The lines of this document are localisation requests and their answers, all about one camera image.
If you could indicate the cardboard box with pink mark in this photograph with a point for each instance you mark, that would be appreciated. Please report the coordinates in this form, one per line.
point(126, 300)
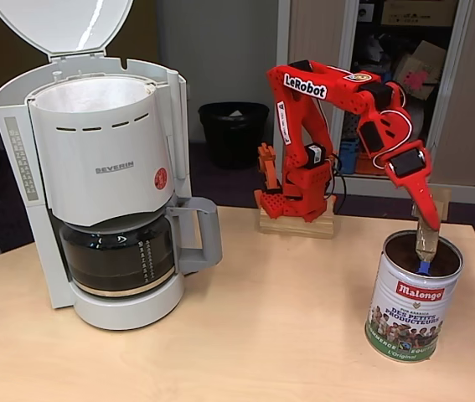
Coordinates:
point(425, 79)

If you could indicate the wooden base block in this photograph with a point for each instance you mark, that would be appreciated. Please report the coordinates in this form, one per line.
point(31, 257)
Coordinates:
point(295, 228)

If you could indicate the white paper coffee filter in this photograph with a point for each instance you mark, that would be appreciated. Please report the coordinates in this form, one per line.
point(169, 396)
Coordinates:
point(94, 96)

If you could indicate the plain cardboard box flap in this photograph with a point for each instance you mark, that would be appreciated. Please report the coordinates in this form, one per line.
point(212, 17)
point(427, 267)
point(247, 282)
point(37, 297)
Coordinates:
point(430, 52)

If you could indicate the white drip coffee maker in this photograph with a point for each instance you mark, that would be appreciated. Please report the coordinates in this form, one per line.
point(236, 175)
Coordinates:
point(94, 138)

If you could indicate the grey perforated metal box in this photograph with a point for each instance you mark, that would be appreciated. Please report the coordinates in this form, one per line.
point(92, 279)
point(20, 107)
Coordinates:
point(350, 125)

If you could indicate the small blue plastic bin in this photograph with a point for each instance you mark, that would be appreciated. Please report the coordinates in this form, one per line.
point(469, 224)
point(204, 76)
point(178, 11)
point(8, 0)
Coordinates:
point(348, 157)

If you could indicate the orange plastic crate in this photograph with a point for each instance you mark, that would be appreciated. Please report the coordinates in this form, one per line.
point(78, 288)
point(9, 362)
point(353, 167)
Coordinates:
point(367, 165)

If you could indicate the black waste bin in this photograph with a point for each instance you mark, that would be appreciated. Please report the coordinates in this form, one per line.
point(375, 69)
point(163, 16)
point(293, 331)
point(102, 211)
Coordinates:
point(233, 142)

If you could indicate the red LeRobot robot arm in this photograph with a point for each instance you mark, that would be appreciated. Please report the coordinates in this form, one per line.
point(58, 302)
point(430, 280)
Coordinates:
point(300, 125)

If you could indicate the white paper scrap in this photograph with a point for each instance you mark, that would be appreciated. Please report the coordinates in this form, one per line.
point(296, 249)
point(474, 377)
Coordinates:
point(235, 113)

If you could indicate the long dark cardboard box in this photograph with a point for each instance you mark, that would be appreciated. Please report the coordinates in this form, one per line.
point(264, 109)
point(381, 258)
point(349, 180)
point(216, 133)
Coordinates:
point(417, 12)

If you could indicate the dark ground coffee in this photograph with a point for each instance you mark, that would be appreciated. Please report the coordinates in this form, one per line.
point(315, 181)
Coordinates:
point(400, 255)

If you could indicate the Malongo coffee tin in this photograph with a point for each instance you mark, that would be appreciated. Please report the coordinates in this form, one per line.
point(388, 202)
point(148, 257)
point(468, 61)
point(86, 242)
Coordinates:
point(404, 310)

